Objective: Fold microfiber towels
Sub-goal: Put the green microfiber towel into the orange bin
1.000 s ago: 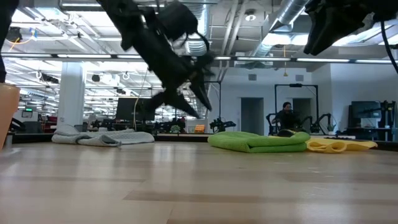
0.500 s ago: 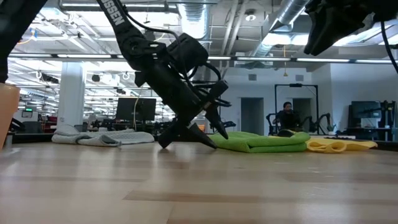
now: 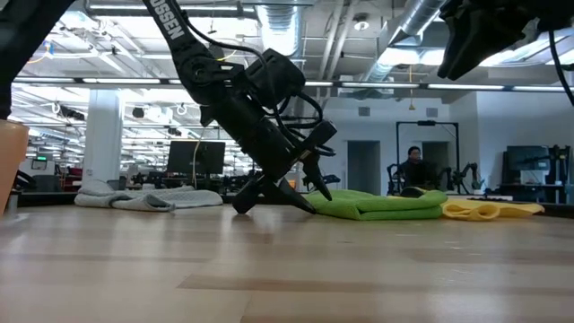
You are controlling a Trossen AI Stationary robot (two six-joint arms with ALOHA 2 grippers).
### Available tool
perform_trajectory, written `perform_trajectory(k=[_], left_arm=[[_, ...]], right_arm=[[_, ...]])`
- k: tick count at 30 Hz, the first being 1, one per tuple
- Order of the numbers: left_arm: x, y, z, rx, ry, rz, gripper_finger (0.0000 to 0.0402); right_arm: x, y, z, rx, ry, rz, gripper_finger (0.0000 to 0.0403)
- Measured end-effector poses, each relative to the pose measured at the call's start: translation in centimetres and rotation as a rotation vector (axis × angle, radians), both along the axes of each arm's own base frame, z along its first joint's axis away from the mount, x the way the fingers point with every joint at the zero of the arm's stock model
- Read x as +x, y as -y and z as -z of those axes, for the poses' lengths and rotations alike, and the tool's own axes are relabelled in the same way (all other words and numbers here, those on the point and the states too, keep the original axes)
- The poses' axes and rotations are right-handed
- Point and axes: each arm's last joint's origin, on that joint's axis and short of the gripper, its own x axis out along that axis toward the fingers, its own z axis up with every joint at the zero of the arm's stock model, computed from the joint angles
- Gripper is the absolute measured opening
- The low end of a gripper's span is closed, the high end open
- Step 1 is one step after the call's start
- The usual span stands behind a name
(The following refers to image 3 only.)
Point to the black beam with light strips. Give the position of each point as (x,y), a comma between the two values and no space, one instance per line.
(381,84)

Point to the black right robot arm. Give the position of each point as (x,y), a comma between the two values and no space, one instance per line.
(565,13)

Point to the black background robot arm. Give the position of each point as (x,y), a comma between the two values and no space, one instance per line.
(468,177)
(333,178)

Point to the grey waffle microfiber towel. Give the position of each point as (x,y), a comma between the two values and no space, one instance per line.
(134,199)

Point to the yellow microfiber towel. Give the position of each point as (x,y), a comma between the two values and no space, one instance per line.
(489,210)

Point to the silver ventilation duct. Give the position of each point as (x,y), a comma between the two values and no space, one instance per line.
(280,27)

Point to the white pillar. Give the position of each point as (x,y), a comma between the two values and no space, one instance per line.
(103,134)

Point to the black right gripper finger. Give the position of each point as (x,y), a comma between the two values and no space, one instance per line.
(482,51)
(455,49)

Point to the black desk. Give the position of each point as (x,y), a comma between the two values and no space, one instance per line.
(529,190)

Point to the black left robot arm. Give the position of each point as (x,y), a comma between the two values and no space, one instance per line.
(172,27)

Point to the black computer monitor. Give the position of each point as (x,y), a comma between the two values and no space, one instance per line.
(527,158)
(195,157)

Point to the black gantry frame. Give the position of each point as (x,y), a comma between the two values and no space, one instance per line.
(426,122)

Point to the green microfiber towel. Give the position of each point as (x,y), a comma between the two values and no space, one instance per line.
(381,206)

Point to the person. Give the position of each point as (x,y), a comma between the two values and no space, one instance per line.
(414,170)

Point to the orange plastic bin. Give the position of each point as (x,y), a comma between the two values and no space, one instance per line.
(11,157)

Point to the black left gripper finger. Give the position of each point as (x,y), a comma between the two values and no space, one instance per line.
(291,197)
(319,179)

